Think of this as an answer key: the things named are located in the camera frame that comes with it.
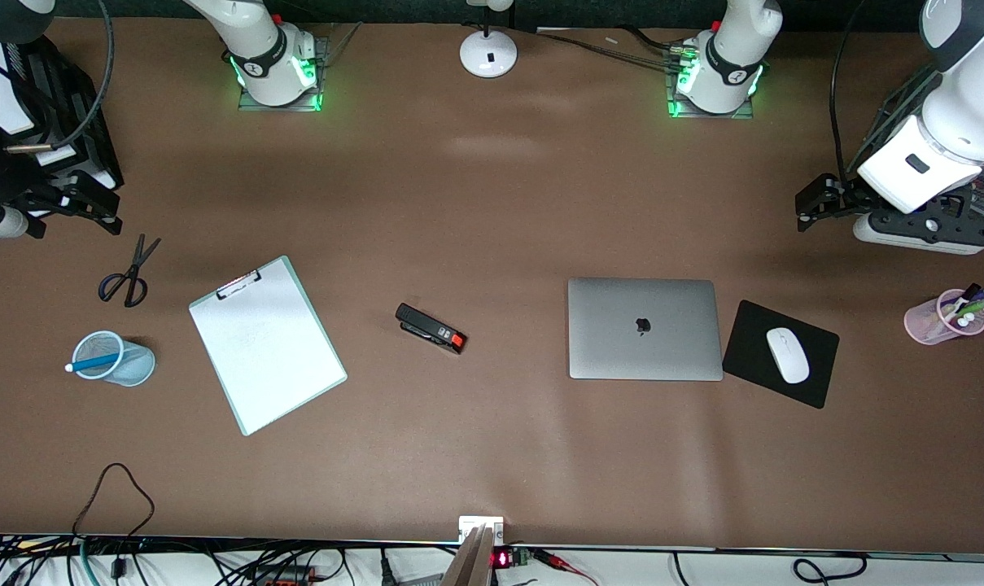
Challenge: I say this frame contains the blue marker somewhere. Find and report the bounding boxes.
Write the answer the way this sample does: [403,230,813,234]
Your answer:
[64,352,122,374]

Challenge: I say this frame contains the silver laptop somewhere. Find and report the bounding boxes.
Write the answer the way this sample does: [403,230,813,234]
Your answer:
[567,278,724,382]

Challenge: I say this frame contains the black marker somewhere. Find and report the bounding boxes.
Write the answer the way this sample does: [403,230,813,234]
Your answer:
[947,282,982,318]

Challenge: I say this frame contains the black scissors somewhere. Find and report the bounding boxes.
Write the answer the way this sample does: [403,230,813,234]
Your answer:
[98,234,162,308]

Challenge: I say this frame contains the black stacked document tray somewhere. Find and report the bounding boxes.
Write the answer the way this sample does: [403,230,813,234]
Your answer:
[0,16,125,237]

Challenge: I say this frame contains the pink mesh pen cup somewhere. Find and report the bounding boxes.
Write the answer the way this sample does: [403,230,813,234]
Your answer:
[903,289,984,346]

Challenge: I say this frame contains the white computer mouse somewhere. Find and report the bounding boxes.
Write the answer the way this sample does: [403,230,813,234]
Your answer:
[765,327,811,385]

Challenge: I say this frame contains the black mouse pad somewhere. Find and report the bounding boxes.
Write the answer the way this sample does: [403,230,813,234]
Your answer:
[721,300,841,410]

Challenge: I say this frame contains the light blue mesh pen cup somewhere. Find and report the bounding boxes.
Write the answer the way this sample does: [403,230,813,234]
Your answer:
[72,330,156,387]

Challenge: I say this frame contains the mint green clipboard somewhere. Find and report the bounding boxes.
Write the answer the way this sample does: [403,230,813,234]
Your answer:
[188,255,348,437]

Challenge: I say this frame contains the white lamp base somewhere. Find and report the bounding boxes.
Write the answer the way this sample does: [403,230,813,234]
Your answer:
[459,0,518,79]

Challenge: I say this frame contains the black stapler with red tip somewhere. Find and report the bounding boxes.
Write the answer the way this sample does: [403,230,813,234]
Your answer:
[395,303,468,356]

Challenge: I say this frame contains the red and black probe clip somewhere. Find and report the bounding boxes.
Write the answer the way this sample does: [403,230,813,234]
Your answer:
[532,549,600,586]

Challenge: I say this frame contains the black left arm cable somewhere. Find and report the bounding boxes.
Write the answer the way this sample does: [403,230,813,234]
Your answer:
[829,0,867,184]

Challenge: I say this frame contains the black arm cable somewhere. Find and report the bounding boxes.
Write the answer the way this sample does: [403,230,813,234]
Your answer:
[829,0,867,184]
[3,0,116,155]

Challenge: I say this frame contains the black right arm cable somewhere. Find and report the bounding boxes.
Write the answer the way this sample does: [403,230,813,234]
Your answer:
[3,0,116,155]

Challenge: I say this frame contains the black looped cable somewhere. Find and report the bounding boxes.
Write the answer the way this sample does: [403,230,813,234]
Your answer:
[70,462,155,580]

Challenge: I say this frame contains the thin black cable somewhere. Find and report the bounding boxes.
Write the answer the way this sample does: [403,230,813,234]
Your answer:
[536,29,688,68]

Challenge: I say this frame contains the clear plastic bracket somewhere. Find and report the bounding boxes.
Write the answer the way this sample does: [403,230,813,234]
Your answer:
[321,23,362,66]

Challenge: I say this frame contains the black coiled cable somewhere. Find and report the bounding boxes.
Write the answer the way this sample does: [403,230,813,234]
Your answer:
[791,553,868,584]

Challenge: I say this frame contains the white mounting bracket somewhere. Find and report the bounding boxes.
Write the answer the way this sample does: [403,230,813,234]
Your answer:
[458,516,505,544]

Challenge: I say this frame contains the wooden post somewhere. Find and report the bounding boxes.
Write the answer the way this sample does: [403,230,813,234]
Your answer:
[440,525,496,586]

